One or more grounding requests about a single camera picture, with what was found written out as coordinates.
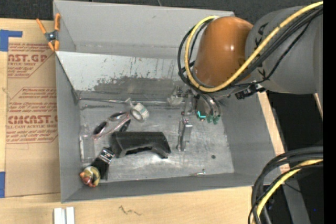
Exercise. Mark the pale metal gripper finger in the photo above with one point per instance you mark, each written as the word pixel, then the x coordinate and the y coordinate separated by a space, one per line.
pixel 181 136
pixel 188 132

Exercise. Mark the clear crumpled plastic piece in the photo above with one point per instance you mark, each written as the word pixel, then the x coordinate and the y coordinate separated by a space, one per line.
pixel 174 98

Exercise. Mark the small thin metal pin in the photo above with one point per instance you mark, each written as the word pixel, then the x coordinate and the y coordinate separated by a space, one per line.
pixel 197 173

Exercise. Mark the black arched block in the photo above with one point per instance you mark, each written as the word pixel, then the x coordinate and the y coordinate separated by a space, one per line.
pixel 139 140

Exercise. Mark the white tape roll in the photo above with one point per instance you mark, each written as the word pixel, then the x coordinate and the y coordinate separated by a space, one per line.
pixel 139 112

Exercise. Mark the black pouch with shiny clip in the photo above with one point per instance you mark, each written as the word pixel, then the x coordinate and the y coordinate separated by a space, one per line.
pixel 103 161

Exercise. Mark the grey metal bin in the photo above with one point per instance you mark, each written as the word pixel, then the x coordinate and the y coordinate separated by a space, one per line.
pixel 147 34

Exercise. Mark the orange and yellow toy animal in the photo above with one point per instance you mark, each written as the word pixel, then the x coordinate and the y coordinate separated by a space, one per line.
pixel 90 175

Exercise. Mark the brown cardboard board red print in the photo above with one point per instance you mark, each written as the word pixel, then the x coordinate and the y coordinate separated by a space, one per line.
pixel 29 112

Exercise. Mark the black cylinder on white bracket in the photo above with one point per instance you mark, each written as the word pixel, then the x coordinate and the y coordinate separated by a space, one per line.
pixel 245 93

